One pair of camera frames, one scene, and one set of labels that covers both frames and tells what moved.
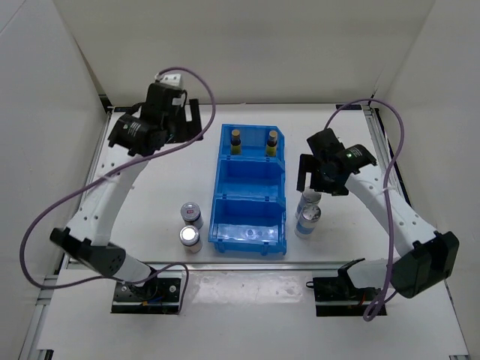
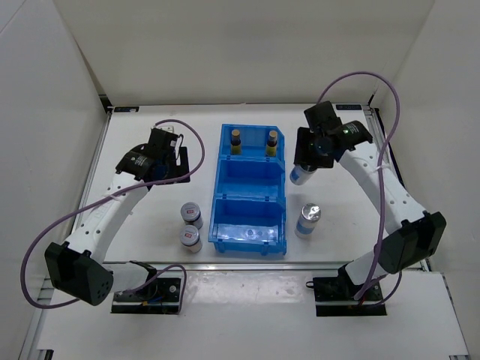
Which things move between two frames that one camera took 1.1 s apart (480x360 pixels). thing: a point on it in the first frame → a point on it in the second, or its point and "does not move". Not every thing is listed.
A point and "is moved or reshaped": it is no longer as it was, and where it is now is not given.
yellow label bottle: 235,142 does not move
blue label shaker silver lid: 310,212 is moved or reshaped
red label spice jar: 190,213 does not move
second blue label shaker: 306,223 does not move
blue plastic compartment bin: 248,220 does not move
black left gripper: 189,129 → 181,170
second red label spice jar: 190,237 does not move
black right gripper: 308,165 → 301,154
